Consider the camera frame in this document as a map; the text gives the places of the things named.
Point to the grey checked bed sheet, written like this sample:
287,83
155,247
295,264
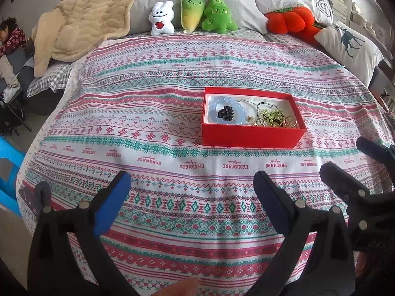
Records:
49,78

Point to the small gold jewelry piece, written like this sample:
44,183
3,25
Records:
251,121

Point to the stack of books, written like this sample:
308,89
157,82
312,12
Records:
336,4

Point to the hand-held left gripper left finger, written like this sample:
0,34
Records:
112,203

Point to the red jewelry box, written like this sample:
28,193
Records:
247,137

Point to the person's left hand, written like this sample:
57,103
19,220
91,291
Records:
182,287

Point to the patterned red green bedspread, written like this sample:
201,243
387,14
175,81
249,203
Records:
154,98

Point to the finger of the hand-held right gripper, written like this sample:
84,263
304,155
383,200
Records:
339,178
375,152

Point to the green tree plush toy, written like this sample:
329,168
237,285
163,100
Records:
217,15

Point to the green bead cluster jewelry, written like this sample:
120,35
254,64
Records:
271,117

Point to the black folding chair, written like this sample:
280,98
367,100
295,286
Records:
24,77

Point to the blue plastic stool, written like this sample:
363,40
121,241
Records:
9,148

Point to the yellow radish plush toy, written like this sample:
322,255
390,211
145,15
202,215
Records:
192,15

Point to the white bookshelf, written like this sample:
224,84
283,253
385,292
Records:
370,9

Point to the white rabbit plush toy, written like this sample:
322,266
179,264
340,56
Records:
160,18

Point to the white deer print pillow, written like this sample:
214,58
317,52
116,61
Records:
345,46

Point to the black beaded ornament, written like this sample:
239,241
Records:
226,113

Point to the orange pumpkin plush toy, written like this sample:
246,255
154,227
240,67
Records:
287,21

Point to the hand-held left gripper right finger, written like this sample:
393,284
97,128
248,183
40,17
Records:
274,205

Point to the beige quilted blanket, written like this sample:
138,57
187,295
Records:
86,15

